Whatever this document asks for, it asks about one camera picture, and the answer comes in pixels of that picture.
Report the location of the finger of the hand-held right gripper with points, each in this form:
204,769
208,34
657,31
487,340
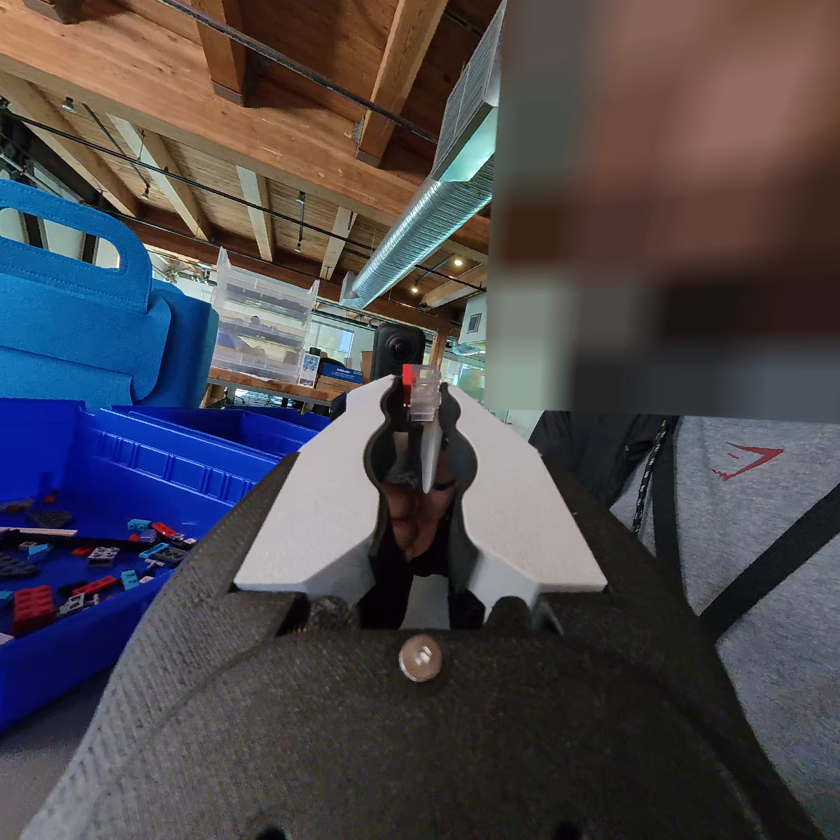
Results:
405,453
431,456

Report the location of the clear toy brick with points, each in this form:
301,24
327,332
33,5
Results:
424,394

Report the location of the small blue white box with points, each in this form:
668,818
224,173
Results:
310,371

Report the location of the silver ventilation duct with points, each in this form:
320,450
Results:
420,223

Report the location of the pile of toy bricks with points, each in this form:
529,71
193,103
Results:
98,564

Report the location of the red toy brick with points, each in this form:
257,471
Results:
407,380

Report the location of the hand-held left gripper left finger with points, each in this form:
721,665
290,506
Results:
315,518

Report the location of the blue plastic bin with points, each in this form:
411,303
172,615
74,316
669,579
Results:
197,459
65,676

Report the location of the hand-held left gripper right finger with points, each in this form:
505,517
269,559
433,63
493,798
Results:
525,518

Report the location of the blue felt bag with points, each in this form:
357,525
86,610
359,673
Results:
79,341

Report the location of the person's grey shirt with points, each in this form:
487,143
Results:
754,689

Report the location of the clear plastic storage drawers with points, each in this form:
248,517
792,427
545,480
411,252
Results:
262,315

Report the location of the person's right hand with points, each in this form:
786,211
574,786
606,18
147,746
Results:
413,525

